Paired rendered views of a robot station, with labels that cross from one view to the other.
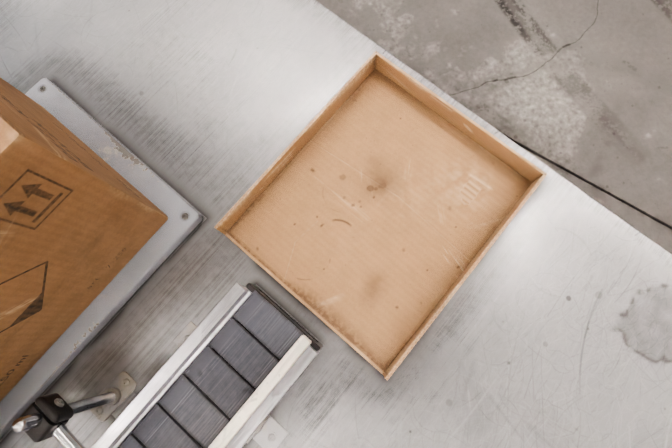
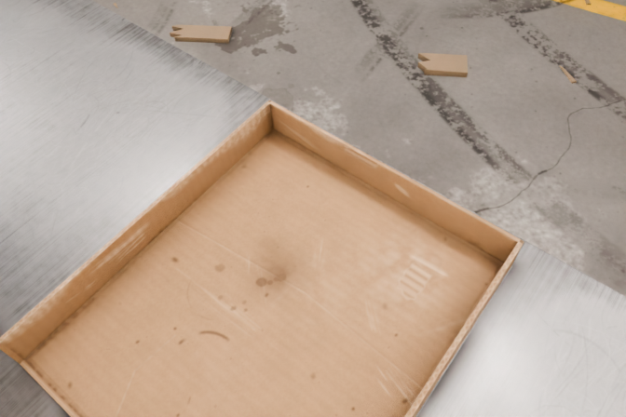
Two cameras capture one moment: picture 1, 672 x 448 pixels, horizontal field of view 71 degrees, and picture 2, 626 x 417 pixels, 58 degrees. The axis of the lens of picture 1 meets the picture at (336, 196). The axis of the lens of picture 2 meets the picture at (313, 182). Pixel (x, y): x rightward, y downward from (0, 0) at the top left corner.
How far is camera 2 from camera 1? 0.18 m
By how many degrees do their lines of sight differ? 22
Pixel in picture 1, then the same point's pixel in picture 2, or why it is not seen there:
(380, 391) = not seen: outside the picture
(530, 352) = not seen: outside the picture
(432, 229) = (359, 340)
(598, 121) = (600, 257)
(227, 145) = (53, 232)
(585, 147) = not seen: hidden behind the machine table
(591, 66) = (577, 194)
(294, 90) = (161, 158)
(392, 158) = (295, 238)
